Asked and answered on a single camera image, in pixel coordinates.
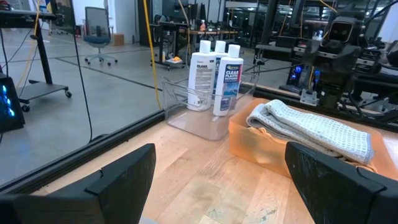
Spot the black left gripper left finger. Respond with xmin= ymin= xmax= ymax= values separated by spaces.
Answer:
xmin=0 ymin=142 xmax=157 ymax=224

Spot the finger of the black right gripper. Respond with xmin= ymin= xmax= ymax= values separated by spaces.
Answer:
xmin=317 ymin=74 xmax=331 ymax=108
xmin=330 ymin=74 xmax=343 ymax=108

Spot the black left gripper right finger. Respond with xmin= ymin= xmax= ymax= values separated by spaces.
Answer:
xmin=285 ymin=141 xmax=398 ymax=224

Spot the orange yellow dish towel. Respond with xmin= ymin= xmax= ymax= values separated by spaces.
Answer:
xmin=248 ymin=126 xmax=379 ymax=174

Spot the grey waffle dish towel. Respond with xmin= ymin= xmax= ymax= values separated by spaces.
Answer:
xmin=264 ymin=98 xmax=376 ymax=166
xmin=246 ymin=104 xmax=340 ymax=156

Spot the white plastic polish bottle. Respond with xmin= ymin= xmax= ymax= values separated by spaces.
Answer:
xmin=187 ymin=40 xmax=218 ymax=112
xmin=213 ymin=40 xmax=228 ymax=94
xmin=213 ymin=44 xmax=244 ymax=117

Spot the orange plastic bin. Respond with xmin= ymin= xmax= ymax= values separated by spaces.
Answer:
xmin=228 ymin=98 xmax=398 ymax=182

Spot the black wheeled desk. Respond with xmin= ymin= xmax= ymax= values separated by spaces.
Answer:
xmin=0 ymin=9 xmax=73 ymax=113

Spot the black computer tower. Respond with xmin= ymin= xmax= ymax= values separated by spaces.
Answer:
xmin=0 ymin=73 xmax=26 ymax=134

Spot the wooden top desk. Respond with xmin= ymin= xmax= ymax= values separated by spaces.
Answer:
xmin=155 ymin=20 xmax=240 ymax=68

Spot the large clear plastic bin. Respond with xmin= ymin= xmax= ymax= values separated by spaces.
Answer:
xmin=160 ymin=72 xmax=259 ymax=141

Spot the cardboard box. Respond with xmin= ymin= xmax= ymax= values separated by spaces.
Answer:
xmin=112 ymin=33 xmax=125 ymax=47

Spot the blue office chair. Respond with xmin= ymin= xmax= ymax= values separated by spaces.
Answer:
xmin=83 ymin=6 xmax=119 ymax=67

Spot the grey metal bracket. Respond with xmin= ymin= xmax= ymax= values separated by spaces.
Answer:
xmin=300 ymin=88 xmax=318 ymax=107

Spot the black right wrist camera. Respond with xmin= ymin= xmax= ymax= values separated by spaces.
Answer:
xmin=328 ymin=17 xmax=355 ymax=44

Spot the black aluminium table frame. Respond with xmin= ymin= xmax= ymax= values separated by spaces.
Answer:
xmin=0 ymin=82 xmax=398 ymax=197

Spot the yellow cable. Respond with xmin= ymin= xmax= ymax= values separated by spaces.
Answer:
xmin=142 ymin=0 xmax=162 ymax=110

